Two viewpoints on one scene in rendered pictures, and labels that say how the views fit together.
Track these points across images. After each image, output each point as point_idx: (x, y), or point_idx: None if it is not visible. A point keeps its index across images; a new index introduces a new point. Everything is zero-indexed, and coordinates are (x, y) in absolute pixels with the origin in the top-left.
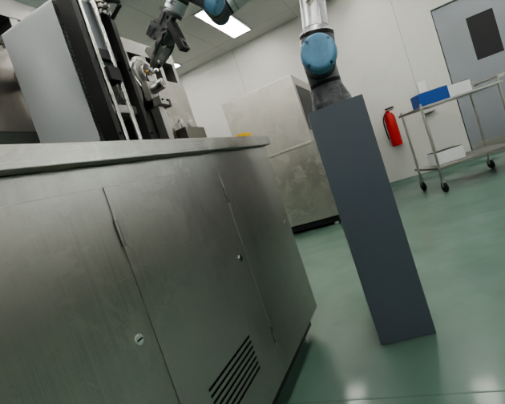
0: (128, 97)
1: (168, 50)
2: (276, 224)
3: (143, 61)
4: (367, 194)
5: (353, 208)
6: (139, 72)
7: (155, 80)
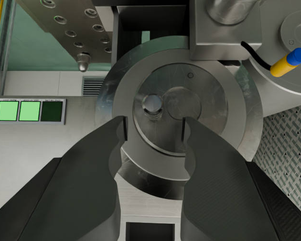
0: None
1: (68, 233)
2: None
3: (169, 173)
4: None
5: None
6: (231, 111)
7: (152, 72)
